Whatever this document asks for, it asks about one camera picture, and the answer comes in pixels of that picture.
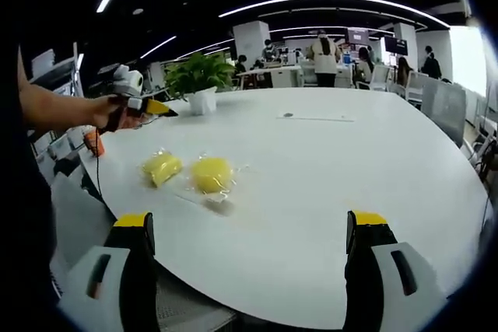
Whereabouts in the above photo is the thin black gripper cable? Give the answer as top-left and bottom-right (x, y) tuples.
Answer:
(93, 125), (107, 200)

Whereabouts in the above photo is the person's dark clothing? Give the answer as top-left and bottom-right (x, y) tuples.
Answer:
(0, 36), (60, 332)

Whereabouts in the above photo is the short ceiling light strip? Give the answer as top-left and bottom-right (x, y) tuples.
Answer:
(139, 34), (178, 59)

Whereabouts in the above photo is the round yellow bun packet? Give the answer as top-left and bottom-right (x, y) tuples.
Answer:
(189, 152), (251, 208)

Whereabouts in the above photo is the person's left hand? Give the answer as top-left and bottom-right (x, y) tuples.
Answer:
(89, 93), (126, 131)

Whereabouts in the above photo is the white office desk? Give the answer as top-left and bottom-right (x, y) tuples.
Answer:
(236, 64), (303, 89)

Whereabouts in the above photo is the white table cable cover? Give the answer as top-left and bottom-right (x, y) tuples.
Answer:
(275, 111), (356, 124)

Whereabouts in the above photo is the dark display screen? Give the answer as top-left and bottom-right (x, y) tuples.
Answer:
(382, 35), (410, 55)

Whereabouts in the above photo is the white office chair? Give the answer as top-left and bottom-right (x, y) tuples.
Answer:
(366, 64), (393, 93)

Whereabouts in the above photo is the small orange object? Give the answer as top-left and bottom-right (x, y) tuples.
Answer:
(82, 129), (107, 157)

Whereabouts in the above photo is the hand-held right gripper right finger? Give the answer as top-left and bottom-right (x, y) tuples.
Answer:
(344, 209), (449, 332)

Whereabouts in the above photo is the storage shelf with boxes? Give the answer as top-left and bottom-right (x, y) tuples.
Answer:
(26, 41), (86, 169)

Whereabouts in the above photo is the potted green plant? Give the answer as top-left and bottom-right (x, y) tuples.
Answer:
(163, 51), (237, 117)

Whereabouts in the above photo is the small yellow bun packet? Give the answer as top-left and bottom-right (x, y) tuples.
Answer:
(139, 147), (184, 190)

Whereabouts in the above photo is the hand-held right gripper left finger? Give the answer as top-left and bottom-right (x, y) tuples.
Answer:
(58, 211), (161, 332)

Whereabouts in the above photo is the grey mesh office chair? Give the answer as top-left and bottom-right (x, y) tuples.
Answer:
(49, 171), (239, 332)
(420, 76), (468, 149)

